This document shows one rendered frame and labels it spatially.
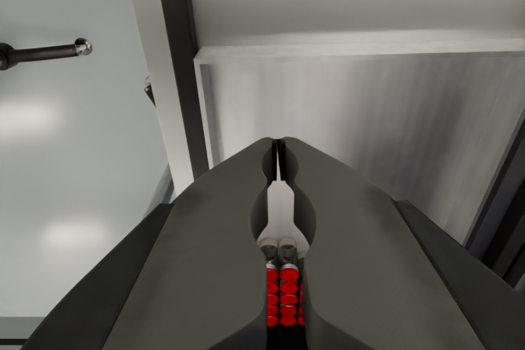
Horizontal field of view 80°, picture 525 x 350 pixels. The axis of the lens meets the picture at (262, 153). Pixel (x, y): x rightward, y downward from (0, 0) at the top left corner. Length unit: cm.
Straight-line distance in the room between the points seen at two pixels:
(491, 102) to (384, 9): 13
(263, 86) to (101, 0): 104
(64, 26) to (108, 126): 40
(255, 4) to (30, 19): 120
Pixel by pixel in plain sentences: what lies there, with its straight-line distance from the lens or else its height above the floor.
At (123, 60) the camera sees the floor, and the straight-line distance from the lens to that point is 131.
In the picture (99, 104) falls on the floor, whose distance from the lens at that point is 142.
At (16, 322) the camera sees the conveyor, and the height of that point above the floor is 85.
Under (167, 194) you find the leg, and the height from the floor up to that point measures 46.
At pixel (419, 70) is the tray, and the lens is 31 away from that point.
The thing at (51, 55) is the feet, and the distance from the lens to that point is 130.
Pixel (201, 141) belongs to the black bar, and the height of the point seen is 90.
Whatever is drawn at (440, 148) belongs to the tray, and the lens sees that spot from 35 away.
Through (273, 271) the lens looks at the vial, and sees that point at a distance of 37.
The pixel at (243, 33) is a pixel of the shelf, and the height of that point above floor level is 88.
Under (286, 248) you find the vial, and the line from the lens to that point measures 38.
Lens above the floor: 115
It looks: 57 degrees down
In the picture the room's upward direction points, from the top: 178 degrees counter-clockwise
